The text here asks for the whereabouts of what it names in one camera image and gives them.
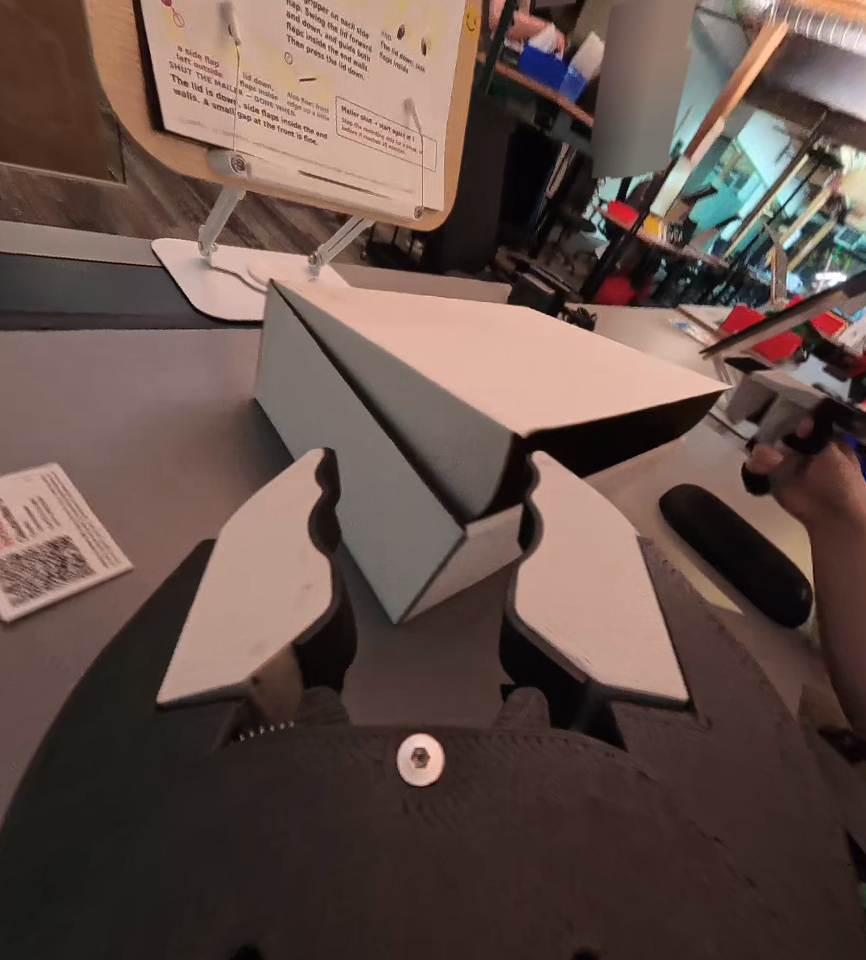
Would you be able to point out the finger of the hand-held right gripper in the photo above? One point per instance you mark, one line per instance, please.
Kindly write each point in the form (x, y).
(815, 307)

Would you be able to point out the black power adapter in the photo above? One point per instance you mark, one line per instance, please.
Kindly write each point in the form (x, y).
(538, 289)

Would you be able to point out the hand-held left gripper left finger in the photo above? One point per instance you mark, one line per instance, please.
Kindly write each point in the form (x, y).
(253, 592)

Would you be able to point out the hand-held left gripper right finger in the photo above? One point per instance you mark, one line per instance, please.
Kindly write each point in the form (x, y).
(598, 600)

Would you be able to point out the white printed label sticker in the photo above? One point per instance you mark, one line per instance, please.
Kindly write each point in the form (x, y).
(35, 540)

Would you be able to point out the person's right hand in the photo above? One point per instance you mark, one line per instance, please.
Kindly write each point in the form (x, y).
(830, 487)

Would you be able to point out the white cardboard mailer box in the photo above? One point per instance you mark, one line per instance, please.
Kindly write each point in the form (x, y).
(493, 345)

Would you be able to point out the black oval case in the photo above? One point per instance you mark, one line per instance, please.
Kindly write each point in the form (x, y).
(732, 551)

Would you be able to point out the yellow smiley sticker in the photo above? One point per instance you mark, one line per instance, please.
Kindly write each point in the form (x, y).
(472, 18)

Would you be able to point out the red box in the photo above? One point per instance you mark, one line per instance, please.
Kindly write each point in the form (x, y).
(777, 345)

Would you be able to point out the blue storage bin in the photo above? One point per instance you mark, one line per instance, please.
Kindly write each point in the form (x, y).
(549, 71)

